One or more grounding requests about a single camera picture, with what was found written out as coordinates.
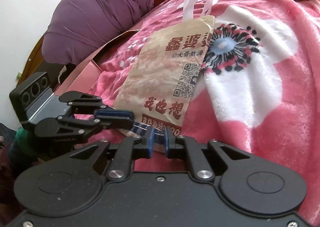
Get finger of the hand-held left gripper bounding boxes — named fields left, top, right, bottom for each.
left=59, top=90, right=135, bottom=121
left=34, top=116, right=136, bottom=145

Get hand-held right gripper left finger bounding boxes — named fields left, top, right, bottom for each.
left=70, top=127, right=154, bottom=182

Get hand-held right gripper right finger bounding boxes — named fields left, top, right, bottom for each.
left=164, top=127, right=252, bottom=182

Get pink cardboard box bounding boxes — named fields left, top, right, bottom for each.
left=54, top=29, right=139, bottom=98

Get beige printed shopping bag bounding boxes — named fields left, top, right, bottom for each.
left=114, top=0, right=221, bottom=154

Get wooden headboard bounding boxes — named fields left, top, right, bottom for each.
left=24, top=37, right=47, bottom=80

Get purple quilt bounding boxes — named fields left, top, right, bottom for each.
left=41, top=0, right=157, bottom=65

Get pink floral blanket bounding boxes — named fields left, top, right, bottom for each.
left=75, top=0, right=320, bottom=225

